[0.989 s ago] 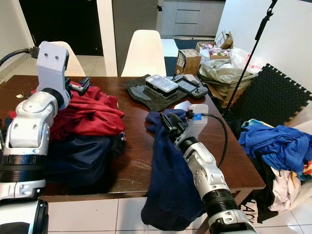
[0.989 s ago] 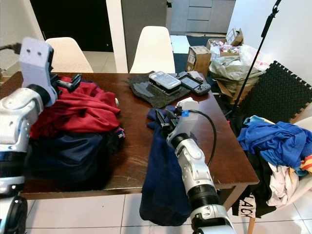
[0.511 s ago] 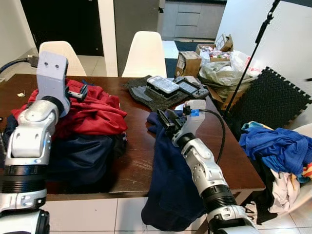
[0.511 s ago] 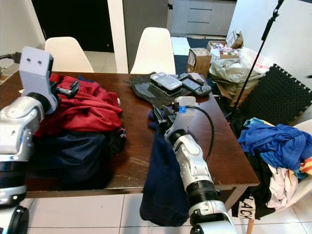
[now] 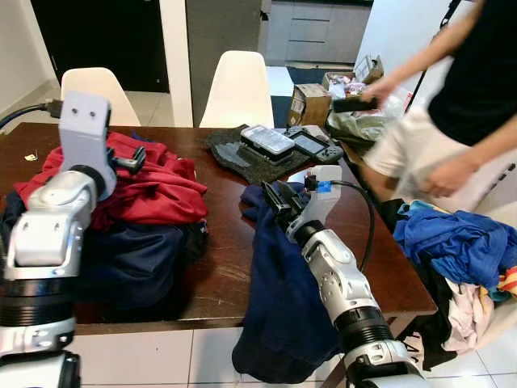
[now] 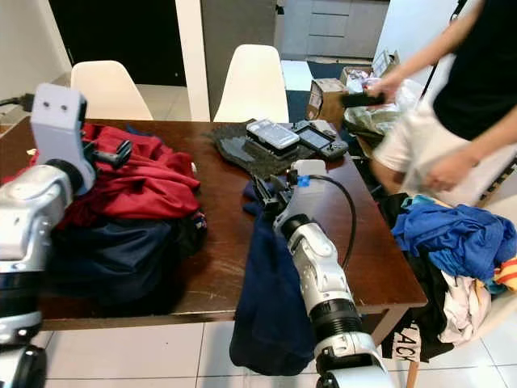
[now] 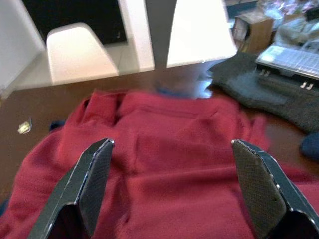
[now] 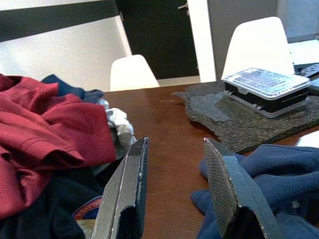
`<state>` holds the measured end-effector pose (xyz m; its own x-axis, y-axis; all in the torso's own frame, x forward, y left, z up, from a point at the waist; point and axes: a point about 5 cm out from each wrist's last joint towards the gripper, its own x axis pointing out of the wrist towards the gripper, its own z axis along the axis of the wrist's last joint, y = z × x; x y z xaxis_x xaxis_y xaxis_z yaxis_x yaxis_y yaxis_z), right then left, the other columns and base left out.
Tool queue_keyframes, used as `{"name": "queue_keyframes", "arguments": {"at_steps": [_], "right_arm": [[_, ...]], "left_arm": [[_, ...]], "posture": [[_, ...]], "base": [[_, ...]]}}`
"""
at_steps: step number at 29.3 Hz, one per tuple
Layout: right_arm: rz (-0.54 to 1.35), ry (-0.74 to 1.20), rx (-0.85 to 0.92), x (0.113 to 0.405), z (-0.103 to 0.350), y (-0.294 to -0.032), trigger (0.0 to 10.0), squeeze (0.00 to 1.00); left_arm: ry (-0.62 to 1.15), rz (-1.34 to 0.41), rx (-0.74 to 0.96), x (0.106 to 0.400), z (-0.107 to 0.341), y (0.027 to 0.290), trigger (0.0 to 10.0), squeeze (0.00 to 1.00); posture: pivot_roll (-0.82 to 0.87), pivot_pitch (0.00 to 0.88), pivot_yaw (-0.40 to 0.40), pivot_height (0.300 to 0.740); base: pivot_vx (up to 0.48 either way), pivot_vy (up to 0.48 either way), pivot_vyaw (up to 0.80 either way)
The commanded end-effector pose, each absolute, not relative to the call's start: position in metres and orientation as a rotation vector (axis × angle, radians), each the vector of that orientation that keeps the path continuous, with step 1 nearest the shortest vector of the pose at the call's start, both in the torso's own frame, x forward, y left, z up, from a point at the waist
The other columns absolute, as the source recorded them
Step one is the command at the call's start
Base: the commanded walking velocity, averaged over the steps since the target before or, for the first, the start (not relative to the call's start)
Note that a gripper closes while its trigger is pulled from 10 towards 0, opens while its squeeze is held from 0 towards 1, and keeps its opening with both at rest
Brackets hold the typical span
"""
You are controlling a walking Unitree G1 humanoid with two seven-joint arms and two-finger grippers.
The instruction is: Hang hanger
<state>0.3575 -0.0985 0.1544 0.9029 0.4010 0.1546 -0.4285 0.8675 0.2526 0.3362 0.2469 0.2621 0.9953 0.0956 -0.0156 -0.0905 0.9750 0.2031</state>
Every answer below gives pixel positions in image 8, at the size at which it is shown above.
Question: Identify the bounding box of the white plastic chair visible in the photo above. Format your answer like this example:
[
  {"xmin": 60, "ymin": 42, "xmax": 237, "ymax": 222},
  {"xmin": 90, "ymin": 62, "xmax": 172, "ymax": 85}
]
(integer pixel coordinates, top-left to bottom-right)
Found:
[
  {"xmin": 109, "ymin": 54, "xmax": 160, "ymax": 92},
  {"xmin": 221, "ymin": 16, "xmax": 296, "ymax": 81}
]

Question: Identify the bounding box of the silver door handle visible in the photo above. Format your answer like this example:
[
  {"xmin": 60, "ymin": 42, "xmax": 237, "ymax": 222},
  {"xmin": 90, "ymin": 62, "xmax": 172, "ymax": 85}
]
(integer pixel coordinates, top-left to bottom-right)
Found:
[{"xmin": 176, "ymin": 2, "xmax": 190, "ymax": 16}]

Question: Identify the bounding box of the dark grey felt mat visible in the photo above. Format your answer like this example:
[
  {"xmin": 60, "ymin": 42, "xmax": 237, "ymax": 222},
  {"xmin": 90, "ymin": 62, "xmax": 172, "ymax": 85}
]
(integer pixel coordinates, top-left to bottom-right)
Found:
[{"xmin": 172, "ymin": 80, "xmax": 319, "ymax": 154}]

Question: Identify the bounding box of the navy printed t-shirt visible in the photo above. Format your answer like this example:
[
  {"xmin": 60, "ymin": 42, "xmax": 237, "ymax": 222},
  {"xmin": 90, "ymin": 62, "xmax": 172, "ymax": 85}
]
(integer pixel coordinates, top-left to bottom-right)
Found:
[{"xmin": 191, "ymin": 143, "xmax": 319, "ymax": 239}]

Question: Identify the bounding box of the black door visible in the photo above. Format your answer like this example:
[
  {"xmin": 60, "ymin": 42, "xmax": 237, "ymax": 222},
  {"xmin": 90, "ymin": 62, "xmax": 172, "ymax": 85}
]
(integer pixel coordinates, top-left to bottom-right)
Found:
[{"xmin": 115, "ymin": 0, "xmax": 200, "ymax": 80}]

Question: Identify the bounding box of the grey white cloth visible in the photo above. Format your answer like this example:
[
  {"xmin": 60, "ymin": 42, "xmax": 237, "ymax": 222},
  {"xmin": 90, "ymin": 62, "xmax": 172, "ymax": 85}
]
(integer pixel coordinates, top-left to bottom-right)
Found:
[{"xmin": 98, "ymin": 99, "xmax": 137, "ymax": 150}]

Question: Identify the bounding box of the navy blue garment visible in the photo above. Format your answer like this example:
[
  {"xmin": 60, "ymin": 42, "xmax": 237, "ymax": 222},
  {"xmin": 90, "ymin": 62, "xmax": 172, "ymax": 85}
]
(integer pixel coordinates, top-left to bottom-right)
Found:
[{"xmin": 40, "ymin": 74, "xmax": 106, "ymax": 105}]

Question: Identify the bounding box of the white paper sheet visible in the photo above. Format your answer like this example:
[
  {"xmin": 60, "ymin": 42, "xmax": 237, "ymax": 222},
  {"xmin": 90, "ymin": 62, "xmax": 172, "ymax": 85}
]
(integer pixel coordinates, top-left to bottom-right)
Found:
[{"xmin": 296, "ymin": 129, "xmax": 319, "ymax": 148}]

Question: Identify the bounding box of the clear lid parts case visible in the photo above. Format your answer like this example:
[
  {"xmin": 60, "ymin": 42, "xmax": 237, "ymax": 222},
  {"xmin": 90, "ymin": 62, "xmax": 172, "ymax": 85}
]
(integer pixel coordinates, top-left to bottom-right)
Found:
[{"xmin": 221, "ymin": 67, "xmax": 312, "ymax": 119}]

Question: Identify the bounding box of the black shirt with emblem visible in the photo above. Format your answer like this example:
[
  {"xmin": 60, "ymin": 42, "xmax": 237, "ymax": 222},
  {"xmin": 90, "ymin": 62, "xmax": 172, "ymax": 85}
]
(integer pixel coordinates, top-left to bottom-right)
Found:
[{"xmin": 0, "ymin": 149, "xmax": 130, "ymax": 239}]

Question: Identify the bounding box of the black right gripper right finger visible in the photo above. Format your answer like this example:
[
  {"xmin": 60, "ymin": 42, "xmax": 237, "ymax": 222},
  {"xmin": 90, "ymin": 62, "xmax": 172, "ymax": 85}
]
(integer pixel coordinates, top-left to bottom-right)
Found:
[{"xmin": 203, "ymin": 136, "xmax": 285, "ymax": 239}]

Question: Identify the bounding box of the red shirt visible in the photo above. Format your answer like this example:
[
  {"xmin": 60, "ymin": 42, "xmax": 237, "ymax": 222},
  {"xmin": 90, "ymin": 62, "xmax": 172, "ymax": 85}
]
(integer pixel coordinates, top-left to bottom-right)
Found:
[{"xmin": 0, "ymin": 73, "xmax": 117, "ymax": 221}]

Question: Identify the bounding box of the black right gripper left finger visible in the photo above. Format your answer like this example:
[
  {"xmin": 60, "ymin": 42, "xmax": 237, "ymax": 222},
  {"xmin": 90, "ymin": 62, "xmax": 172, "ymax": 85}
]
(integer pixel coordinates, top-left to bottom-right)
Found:
[{"xmin": 91, "ymin": 136, "xmax": 150, "ymax": 239}]

